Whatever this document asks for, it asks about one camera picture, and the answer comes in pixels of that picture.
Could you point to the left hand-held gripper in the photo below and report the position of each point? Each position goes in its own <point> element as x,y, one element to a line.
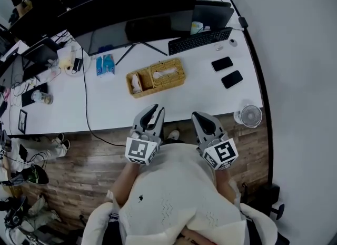
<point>137,149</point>

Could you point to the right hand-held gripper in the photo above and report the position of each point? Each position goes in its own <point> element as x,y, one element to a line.
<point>223,151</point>

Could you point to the person's right forearm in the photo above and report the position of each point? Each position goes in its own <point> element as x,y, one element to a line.
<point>226,183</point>

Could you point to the person's left forearm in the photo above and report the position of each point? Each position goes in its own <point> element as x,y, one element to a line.
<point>126,183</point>

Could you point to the wicker tissue box basket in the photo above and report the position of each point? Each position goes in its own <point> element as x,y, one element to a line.
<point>158,86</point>

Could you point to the crumpled white tissue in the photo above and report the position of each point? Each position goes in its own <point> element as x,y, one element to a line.
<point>136,83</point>

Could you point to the blue tissue packet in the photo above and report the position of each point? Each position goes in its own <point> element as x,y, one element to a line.
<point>105,66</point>

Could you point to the person's white shoe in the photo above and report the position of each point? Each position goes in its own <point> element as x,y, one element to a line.
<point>173,134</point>

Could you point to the white desk fan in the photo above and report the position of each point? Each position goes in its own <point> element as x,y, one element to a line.
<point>251,116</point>

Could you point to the black smartphone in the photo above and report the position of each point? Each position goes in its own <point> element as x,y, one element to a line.
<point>222,64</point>
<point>232,79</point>

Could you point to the person's white knit top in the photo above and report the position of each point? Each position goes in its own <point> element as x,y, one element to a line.
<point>179,191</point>

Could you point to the long black keyboard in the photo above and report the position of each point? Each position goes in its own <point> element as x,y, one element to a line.
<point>200,41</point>

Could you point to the small round white device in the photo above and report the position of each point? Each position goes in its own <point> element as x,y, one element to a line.
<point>233,42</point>

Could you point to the black charger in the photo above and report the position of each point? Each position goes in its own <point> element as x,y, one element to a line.
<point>77,64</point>

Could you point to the black office chair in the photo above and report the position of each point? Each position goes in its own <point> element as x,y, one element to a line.
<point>273,199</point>

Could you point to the translucent plastic bottle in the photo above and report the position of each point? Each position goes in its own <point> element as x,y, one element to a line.
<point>196,28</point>

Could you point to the glass jar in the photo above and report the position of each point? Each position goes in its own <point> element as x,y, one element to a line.
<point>43,97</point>

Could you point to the wide black monitor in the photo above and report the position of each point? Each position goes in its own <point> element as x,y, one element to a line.
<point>131,12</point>

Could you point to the black power adapter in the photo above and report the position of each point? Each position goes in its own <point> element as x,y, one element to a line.
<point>243,22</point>

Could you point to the black and green bag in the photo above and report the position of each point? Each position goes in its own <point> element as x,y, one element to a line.
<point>39,175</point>

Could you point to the small black keyboard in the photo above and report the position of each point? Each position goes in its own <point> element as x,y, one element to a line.
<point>26,97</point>

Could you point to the black laptop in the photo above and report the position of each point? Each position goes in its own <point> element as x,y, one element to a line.
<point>39,54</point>

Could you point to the black picture frame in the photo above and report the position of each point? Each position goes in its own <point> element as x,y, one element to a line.
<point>22,121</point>

